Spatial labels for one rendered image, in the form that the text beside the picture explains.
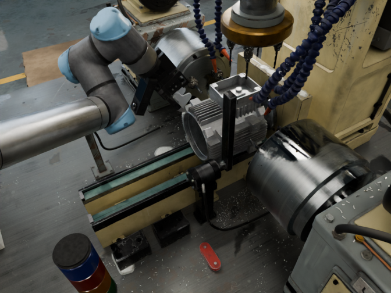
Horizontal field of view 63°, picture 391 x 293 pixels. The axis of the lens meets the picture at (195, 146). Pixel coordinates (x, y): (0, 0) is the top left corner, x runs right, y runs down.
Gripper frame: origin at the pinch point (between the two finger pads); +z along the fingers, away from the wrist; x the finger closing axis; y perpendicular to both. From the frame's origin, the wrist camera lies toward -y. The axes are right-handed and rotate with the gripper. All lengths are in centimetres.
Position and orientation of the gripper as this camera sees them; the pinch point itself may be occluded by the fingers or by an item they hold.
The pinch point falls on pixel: (180, 110)
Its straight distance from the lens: 94.5
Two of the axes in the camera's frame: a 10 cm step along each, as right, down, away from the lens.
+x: -5.0, -6.1, 6.2
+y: 7.3, -6.8, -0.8
